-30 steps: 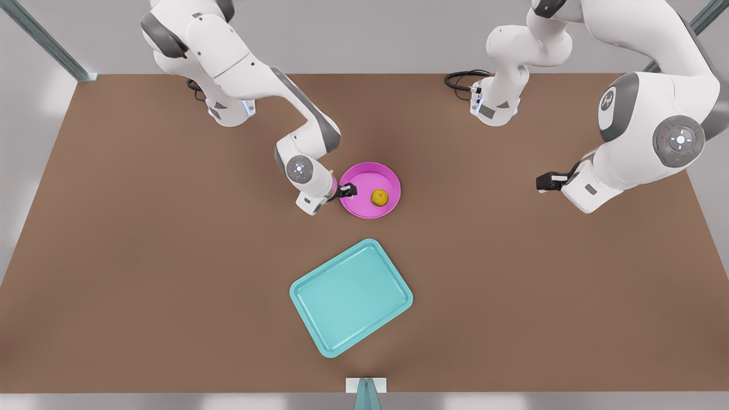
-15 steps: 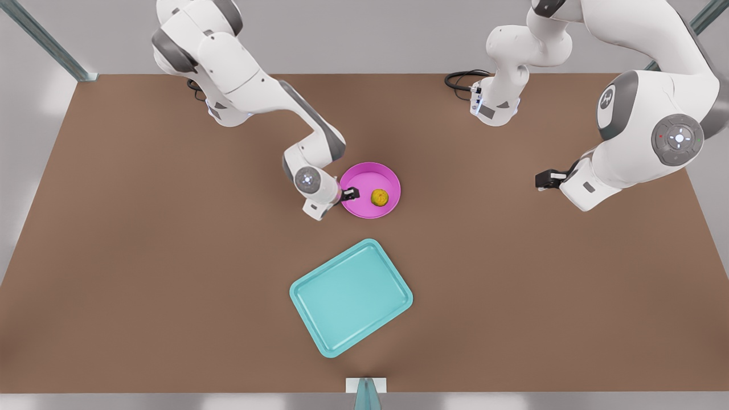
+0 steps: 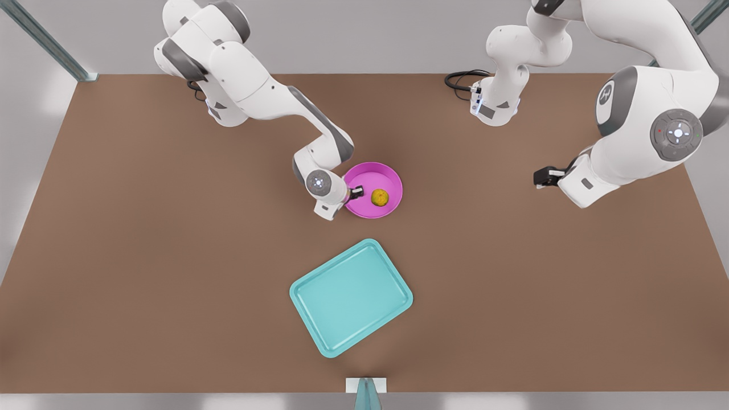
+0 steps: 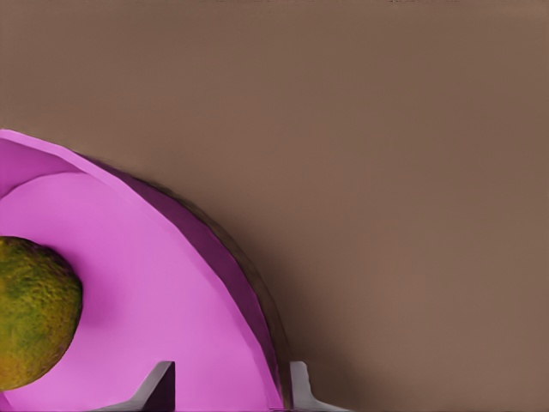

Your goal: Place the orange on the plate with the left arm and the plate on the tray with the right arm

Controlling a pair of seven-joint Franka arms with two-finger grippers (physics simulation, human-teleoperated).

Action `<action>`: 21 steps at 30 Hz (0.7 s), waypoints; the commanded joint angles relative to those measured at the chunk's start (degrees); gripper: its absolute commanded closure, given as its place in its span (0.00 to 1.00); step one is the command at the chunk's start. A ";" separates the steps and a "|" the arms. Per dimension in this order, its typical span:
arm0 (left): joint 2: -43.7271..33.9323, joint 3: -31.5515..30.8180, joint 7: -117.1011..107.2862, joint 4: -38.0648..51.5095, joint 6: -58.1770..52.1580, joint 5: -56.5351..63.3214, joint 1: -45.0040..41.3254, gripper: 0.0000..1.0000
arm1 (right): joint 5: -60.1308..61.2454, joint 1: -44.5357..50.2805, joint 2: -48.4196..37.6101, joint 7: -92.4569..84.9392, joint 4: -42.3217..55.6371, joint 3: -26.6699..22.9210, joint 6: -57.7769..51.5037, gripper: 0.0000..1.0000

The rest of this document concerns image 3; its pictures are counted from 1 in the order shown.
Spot silver frame post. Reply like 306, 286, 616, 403
0, 0, 99, 83
346, 377, 387, 410
648, 0, 729, 68

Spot magenta plate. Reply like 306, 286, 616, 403
343, 162, 403, 219

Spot teal tray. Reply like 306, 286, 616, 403
289, 239, 414, 359

